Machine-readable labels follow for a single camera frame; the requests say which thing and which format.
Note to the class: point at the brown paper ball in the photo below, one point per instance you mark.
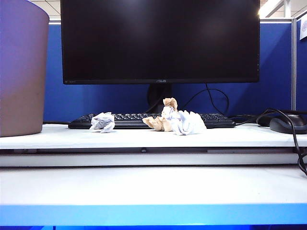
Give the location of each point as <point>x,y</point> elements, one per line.
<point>156,123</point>

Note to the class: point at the large white paper ball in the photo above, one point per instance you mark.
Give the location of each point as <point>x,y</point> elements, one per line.
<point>182,124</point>

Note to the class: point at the lavender-white paper ball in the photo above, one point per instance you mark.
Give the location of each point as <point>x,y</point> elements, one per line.
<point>103,122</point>

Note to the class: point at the black computer keyboard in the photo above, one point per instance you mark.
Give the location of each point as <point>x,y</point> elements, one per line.
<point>129,119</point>

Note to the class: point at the white desk riser board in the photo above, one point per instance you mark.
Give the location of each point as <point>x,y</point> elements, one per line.
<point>144,139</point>

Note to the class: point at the blue partition panel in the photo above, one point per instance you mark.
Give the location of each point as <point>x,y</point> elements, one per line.
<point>302,72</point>
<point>100,98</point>

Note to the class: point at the black computer monitor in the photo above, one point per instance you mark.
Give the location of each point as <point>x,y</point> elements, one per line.
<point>158,40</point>

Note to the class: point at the black computer mouse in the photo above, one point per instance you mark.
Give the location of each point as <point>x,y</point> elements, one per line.
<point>283,125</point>

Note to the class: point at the brown waste bin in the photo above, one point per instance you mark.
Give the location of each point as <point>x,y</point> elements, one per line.
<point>21,72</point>

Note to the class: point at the white paper sheet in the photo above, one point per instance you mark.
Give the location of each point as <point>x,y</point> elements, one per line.
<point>303,30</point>

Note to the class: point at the grey partition post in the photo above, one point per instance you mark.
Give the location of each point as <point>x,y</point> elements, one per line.
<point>294,64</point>

